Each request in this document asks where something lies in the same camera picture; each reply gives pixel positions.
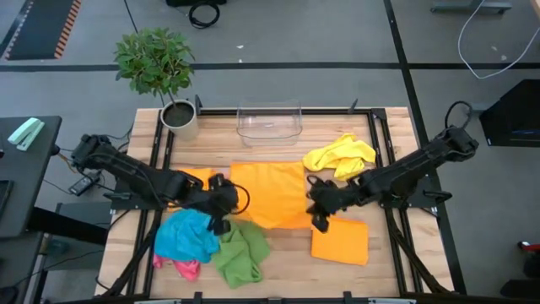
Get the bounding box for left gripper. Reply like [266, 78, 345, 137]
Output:
[197, 171, 240, 236]

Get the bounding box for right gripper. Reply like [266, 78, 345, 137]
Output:
[307, 178, 356, 234]

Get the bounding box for orange microfiber towel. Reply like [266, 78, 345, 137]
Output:
[176, 167, 219, 191]
[310, 216, 370, 267]
[229, 160, 313, 231]

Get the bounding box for yellow microfiber towel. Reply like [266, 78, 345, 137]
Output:
[302, 133, 377, 182]

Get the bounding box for green microfiber towel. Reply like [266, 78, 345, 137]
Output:
[210, 219, 272, 290]

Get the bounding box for blue microfiber towel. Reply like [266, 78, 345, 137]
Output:
[154, 208, 221, 264]

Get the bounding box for pink microfiber towel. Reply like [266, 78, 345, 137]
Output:
[152, 253, 203, 283]

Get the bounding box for clear plastic bin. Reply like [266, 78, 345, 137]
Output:
[235, 99, 304, 148]

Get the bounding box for white plant pot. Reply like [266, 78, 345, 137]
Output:
[159, 99, 200, 142]

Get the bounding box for black power adapter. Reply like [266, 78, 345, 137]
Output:
[67, 171, 102, 197]

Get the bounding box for black desk foot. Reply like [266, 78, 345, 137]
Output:
[27, 201, 113, 247]

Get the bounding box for green leafy plant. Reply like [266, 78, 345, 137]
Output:
[113, 27, 197, 106]

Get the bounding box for grey metal table foot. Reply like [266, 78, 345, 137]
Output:
[463, 102, 490, 118]
[429, 0, 514, 14]

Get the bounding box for black side desk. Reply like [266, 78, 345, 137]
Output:
[0, 115, 63, 240]

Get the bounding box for mint green stapler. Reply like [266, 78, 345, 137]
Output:
[7, 117, 46, 152]

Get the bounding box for black tablet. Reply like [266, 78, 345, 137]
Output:
[0, 179, 14, 221]

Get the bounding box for black cabinet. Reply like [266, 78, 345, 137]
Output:
[478, 78, 540, 149]

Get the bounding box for black box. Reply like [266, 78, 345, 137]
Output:
[165, 0, 228, 8]

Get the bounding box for black orange-striped floor mat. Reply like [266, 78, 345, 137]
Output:
[3, 0, 84, 61]

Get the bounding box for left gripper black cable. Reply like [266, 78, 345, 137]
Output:
[227, 182, 251, 215]

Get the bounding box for coiled black cable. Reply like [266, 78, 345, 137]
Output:
[187, 0, 222, 30]

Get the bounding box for white floor cable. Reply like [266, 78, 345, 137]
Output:
[456, 0, 540, 81]

